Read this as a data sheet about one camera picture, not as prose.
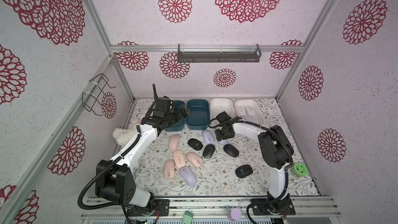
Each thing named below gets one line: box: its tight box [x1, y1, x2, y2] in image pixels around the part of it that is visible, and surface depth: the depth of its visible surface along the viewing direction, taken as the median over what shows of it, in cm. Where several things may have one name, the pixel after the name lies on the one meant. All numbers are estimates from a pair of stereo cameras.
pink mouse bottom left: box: [164, 159, 176, 180], surface depth 85 cm
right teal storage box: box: [185, 99, 210, 131], surface depth 112 cm
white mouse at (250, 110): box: [244, 105, 255, 116], surface depth 112 cm
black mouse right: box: [223, 144, 240, 158], surface depth 94 cm
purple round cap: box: [227, 207, 242, 222], surface depth 66 cm
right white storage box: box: [234, 99, 266, 126], surface depth 112 cm
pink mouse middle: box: [173, 149, 186, 168], surface depth 89 cm
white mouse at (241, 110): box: [237, 105, 246, 117], surface depth 112 cm
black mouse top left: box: [187, 138, 204, 151], surface depth 96 cm
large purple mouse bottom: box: [179, 165, 198, 187], surface depth 83 cm
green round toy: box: [293, 162, 309, 177], surface depth 83 cm
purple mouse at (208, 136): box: [201, 129, 215, 145], surface depth 99 cm
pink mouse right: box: [185, 151, 204, 168], surface depth 89 cm
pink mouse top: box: [168, 133, 180, 152], surface depth 97 cm
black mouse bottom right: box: [235, 164, 254, 179], surface depth 85 cm
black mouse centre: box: [202, 143, 216, 159], surface depth 93 cm
